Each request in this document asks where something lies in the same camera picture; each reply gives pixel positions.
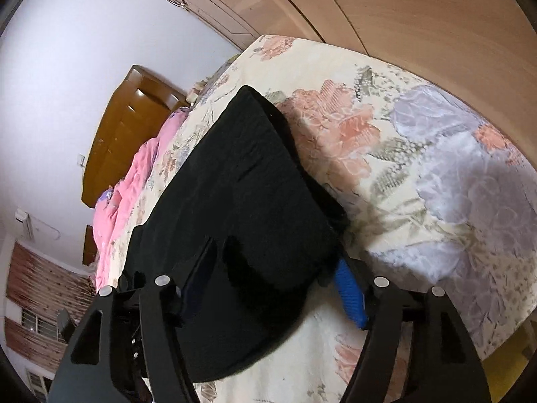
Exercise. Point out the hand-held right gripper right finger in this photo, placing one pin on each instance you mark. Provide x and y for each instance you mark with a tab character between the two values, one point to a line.
350	294

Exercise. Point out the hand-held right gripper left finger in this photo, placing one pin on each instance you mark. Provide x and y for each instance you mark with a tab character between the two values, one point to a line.
197	286

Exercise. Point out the black pants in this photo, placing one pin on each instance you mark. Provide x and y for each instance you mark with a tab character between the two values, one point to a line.
251	197

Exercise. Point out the pink quilt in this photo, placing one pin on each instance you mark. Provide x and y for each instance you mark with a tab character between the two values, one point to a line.
126	197

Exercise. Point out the floral bed sheet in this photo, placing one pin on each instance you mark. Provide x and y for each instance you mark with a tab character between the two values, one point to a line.
419	176

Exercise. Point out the brown patterned curtain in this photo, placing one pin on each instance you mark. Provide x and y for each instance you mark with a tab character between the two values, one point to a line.
46	277

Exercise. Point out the window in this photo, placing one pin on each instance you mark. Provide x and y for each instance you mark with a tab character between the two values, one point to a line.
42	323

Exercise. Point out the wooden headboard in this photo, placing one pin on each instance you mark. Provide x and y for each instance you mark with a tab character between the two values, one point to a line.
121	134

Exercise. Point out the white air conditioner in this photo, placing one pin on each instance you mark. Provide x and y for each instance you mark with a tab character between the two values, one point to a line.
24	224

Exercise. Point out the wooden nightstand with patterned cloth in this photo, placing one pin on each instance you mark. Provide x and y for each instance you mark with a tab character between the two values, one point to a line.
198	91

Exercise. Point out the light wooden wardrobe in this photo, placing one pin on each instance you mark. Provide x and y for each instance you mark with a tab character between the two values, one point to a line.
419	16

